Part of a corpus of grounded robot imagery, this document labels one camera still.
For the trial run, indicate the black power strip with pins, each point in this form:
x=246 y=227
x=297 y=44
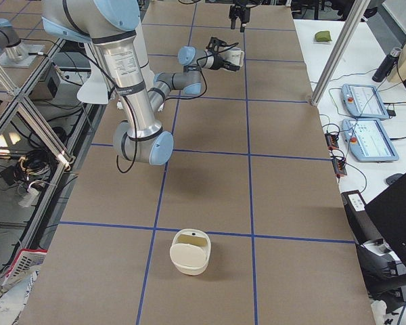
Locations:
x=337 y=156

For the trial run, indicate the black computer mouse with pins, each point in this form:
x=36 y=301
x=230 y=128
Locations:
x=393 y=178

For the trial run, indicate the green cloth pouch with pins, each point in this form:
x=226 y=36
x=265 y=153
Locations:
x=323 y=36

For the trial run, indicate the black laptop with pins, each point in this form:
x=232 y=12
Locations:
x=387 y=212

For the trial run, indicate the black water bottle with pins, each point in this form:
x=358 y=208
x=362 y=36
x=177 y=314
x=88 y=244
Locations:
x=387 y=65

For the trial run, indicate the aluminium frame post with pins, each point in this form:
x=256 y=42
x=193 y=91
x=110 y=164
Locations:
x=348 y=29

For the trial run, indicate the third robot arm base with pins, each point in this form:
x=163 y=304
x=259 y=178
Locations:
x=14 y=52

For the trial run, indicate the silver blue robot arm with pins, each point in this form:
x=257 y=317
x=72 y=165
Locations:
x=113 y=28

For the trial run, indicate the upper teach pendant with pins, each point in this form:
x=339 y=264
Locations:
x=363 y=101

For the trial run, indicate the teach pendant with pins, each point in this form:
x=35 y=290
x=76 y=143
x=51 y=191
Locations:
x=367 y=140
x=363 y=101

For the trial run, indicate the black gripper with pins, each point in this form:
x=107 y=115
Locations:
x=219 y=63
x=237 y=13

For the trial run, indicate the white HOME mug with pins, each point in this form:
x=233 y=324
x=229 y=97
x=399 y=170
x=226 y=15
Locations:
x=234 y=55

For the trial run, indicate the lower teach pendant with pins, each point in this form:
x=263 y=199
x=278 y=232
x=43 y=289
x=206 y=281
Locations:
x=367 y=140

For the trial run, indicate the cream lidded plastic container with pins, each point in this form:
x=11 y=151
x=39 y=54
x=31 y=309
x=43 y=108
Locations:
x=190 y=251

